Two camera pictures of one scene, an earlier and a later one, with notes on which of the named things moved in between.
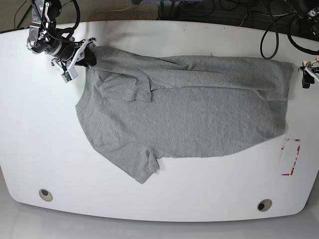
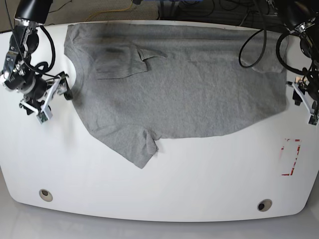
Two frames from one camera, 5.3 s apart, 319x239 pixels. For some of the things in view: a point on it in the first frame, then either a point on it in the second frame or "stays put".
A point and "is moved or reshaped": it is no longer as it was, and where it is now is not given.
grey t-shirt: [133, 106] is moved or reshaped
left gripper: [67, 51] -> [38, 94]
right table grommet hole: [264, 204] stays put
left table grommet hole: [46, 195] stays put
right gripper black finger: [307, 79] -> [296, 97]
